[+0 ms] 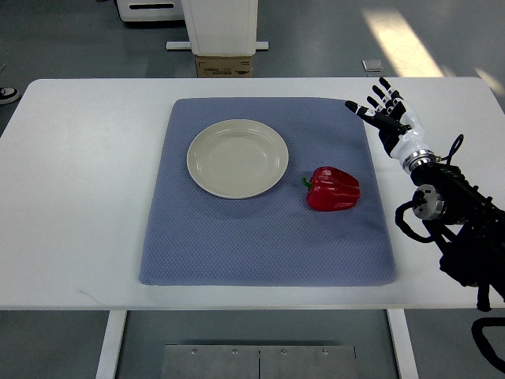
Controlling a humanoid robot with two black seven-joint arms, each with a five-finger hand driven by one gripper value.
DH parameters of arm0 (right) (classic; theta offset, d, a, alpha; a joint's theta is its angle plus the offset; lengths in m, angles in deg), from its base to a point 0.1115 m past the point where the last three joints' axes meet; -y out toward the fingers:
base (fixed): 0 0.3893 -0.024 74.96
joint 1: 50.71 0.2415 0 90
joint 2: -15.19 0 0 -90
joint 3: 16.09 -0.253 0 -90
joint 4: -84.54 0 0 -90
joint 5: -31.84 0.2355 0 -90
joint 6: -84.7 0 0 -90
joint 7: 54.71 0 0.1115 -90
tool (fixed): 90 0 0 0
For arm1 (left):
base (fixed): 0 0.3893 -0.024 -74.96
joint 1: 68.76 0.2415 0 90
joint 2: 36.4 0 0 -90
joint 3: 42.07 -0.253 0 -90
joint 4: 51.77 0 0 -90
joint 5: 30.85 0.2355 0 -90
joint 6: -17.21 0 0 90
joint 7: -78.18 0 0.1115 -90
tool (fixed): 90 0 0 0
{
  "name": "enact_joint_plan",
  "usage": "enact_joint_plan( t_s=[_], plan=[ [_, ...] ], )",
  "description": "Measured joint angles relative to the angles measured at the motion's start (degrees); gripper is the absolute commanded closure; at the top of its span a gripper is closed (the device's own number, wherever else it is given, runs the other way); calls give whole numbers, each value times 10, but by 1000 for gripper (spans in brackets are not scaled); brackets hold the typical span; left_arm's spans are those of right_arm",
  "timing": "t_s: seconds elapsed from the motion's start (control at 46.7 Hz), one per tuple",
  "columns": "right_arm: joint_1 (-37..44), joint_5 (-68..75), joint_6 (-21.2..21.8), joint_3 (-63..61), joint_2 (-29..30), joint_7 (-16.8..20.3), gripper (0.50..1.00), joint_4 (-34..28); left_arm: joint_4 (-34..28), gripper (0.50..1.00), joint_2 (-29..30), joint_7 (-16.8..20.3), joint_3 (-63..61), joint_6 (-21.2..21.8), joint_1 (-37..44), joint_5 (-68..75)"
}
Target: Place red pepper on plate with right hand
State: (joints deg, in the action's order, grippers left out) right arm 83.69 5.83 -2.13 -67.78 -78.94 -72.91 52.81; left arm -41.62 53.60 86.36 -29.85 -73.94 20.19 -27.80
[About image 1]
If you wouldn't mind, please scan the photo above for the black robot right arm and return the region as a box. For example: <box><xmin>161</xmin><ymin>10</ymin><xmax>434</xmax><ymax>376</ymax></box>
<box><xmin>395</xmin><ymin>135</ymin><xmax>504</xmax><ymax>312</ymax></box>

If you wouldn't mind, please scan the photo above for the grey floor socket plate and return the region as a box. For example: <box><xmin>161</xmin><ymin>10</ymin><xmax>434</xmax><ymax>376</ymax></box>
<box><xmin>361</xmin><ymin>59</ymin><xmax>383</xmax><ymax>73</ymax></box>

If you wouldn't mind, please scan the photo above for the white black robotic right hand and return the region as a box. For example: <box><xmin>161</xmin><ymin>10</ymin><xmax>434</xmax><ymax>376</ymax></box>
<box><xmin>345</xmin><ymin>77</ymin><xmax>436</xmax><ymax>174</ymax></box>

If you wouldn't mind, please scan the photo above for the white cabinet with slot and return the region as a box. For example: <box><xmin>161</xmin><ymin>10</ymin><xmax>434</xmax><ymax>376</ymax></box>
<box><xmin>115</xmin><ymin>0</ymin><xmax>184</xmax><ymax>22</ymax></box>

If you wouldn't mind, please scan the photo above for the white pedestal stand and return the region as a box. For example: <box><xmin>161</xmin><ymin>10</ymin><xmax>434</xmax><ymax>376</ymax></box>
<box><xmin>166</xmin><ymin>0</ymin><xmax>269</xmax><ymax>57</ymax></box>

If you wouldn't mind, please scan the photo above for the cream round plate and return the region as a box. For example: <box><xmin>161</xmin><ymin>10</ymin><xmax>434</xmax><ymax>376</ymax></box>
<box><xmin>186</xmin><ymin>119</ymin><xmax>289</xmax><ymax>199</ymax></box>

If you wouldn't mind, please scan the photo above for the white table leg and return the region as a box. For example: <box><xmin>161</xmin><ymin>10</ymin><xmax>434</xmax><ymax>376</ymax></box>
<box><xmin>95</xmin><ymin>310</ymin><xmax>127</xmax><ymax>379</ymax></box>
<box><xmin>387</xmin><ymin>309</ymin><xmax>419</xmax><ymax>379</ymax></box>

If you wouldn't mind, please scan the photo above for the red bell pepper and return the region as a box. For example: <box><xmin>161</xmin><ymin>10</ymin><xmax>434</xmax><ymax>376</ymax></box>
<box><xmin>302</xmin><ymin>166</ymin><xmax>361</xmax><ymax>212</ymax></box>

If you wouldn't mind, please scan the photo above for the white right table leg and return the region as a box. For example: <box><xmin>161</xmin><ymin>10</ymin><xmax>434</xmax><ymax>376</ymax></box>
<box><xmin>387</xmin><ymin>309</ymin><xmax>419</xmax><ymax>379</ymax></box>

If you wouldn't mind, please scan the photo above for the cardboard box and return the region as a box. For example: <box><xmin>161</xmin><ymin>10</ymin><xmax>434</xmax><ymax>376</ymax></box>
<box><xmin>195</xmin><ymin>56</ymin><xmax>253</xmax><ymax>78</ymax></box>

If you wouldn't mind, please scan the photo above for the blue textured mat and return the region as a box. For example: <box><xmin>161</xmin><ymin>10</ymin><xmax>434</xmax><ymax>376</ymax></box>
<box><xmin>139</xmin><ymin>97</ymin><xmax>396</xmax><ymax>287</ymax></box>

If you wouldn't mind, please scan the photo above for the white left table leg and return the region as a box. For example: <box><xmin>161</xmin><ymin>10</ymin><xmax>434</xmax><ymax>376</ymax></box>
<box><xmin>95</xmin><ymin>310</ymin><xmax>127</xmax><ymax>379</ymax></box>

